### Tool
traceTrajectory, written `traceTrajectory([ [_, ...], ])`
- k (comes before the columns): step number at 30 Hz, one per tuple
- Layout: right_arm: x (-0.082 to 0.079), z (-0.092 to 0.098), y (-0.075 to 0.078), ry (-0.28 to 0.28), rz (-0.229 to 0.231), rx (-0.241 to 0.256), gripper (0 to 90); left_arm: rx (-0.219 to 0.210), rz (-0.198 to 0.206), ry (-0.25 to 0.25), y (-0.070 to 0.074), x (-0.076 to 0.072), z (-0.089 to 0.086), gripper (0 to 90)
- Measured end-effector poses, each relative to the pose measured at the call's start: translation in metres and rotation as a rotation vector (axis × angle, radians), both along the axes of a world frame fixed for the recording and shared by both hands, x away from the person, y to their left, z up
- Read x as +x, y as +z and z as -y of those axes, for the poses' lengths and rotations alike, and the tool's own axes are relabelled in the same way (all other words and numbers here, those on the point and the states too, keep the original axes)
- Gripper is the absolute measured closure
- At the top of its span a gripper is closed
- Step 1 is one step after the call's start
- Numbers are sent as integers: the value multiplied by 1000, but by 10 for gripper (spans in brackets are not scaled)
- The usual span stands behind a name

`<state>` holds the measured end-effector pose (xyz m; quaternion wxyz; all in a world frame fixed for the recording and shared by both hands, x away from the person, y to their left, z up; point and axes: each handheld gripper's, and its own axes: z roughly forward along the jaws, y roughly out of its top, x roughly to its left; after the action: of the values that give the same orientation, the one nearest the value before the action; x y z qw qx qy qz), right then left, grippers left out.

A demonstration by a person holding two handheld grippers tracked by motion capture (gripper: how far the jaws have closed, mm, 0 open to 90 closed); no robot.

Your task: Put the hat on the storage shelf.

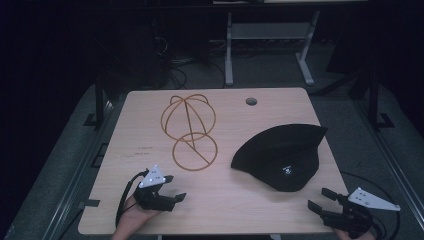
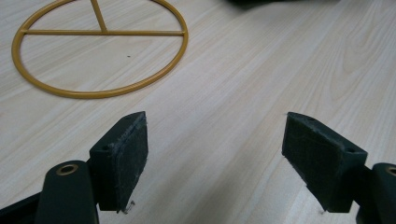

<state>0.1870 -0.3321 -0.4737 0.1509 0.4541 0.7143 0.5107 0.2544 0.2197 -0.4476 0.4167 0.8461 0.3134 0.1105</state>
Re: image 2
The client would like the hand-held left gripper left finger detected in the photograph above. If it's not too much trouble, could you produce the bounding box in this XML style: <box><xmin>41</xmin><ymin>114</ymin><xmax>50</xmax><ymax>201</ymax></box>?
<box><xmin>89</xmin><ymin>110</ymin><xmax>149</xmax><ymax>215</ymax></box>

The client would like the gold metal wire ring stand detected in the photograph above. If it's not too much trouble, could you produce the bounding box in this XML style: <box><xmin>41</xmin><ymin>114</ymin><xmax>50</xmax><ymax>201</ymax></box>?
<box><xmin>11</xmin><ymin>0</ymin><xmax>190</xmax><ymax>100</ymax></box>

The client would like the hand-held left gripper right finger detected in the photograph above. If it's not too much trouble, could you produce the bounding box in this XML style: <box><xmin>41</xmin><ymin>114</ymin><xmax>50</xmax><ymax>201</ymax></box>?
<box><xmin>281</xmin><ymin>111</ymin><xmax>369</xmax><ymax>214</ymax></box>

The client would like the dark object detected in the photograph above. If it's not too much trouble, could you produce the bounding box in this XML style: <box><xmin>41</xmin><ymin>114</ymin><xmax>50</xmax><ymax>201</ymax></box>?
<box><xmin>224</xmin><ymin>0</ymin><xmax>312</xmax><ymax>8</ymax></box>

